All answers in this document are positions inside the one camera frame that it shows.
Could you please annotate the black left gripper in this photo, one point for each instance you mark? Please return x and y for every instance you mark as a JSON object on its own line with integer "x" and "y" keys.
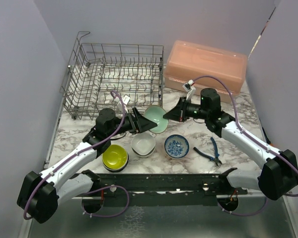
{"x": 139, "y": 123}

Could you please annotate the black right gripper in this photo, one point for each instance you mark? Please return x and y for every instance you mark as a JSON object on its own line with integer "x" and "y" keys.
{"x": 179, "y": 112}

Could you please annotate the celadon green bowl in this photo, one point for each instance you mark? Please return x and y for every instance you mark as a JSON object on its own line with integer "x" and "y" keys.
{"x": 155, "y": 114}

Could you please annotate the blue floral bowl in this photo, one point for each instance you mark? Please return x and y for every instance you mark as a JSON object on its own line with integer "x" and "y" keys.
{"x": 176, "y": 146}

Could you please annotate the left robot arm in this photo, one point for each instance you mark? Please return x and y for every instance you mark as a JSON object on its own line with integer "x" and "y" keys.
{"x": 38, "y": 196}

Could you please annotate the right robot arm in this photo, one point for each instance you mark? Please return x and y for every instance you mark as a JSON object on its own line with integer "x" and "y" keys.
{"x": 277, "y": 174}

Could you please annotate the white square bowl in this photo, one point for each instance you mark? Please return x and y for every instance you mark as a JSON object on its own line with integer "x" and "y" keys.
{"x": 143, "y": 144}

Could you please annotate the yellow-green bowl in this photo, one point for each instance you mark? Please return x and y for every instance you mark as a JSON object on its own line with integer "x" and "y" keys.
{"x": 115, "y": 152}

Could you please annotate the grey bowl under yellow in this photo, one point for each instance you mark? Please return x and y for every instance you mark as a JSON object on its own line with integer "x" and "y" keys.
{"x": 114, "y": 166}

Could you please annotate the orange-tipped screwdriver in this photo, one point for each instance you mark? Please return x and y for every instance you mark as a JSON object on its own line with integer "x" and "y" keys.
{"x": 265, "y": 136}

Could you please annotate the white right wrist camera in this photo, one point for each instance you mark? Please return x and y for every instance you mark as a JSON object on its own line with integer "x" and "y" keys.
{"x": 190, "y": 89}

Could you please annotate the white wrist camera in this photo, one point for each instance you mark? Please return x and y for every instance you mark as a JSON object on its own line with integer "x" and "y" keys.
{"x": 190, "y": 89}
{"x": 123, "y": 101}

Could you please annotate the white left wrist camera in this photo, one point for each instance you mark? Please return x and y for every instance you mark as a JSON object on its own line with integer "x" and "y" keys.
{"x": 123, "y": 101}

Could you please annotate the grey wire dish rack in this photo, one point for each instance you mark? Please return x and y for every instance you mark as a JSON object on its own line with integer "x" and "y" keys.
{"x": 95, "y": 69}

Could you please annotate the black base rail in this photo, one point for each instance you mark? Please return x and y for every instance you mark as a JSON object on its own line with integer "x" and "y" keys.
{"x": 159, "y": 189}

